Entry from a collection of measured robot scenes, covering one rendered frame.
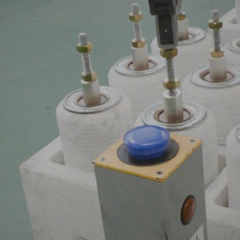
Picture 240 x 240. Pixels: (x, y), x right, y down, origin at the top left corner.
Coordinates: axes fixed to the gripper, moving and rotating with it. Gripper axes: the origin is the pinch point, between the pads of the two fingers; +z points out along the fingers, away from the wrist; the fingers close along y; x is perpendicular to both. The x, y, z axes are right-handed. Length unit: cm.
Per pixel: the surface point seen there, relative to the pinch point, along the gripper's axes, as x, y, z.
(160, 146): 0.5, 20.2, 3.2
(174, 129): 0.2, 3.7, 10.5
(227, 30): 7, -49, 18
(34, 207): -19.6, -1.0, 23.8
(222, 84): 5.7, -7.5, 10.4
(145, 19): -16, -113, 36
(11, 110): -41, -55, 36
